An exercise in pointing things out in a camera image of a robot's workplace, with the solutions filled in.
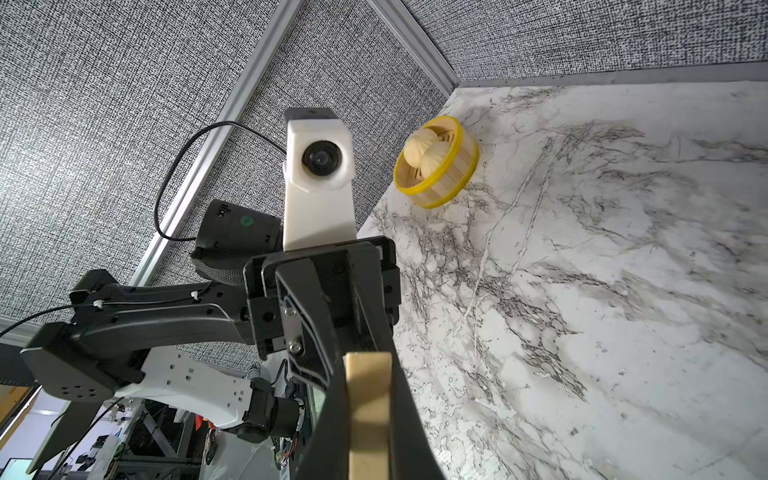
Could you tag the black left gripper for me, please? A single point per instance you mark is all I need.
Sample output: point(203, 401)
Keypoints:
point(314, 296)

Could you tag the small wood cube block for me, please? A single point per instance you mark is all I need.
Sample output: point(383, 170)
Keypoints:
point(369, 380)

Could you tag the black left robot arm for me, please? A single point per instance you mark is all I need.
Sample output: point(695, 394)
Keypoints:
point(189, 346)

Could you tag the yellow rimmed bamboo steamer basket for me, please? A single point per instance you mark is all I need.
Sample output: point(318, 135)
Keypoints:
point(453, 174)

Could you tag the right steamed bun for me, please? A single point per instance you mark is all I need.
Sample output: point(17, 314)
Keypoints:
point(433, 157)

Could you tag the steamed bun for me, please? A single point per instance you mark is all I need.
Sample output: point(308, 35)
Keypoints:
point(417, 144)
point(433, 157)

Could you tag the left steamed bun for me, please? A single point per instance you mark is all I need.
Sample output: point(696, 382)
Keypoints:
point(417, 144)

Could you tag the aluminium frame corner post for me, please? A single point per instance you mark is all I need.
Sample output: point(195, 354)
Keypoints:
point(417, 43)

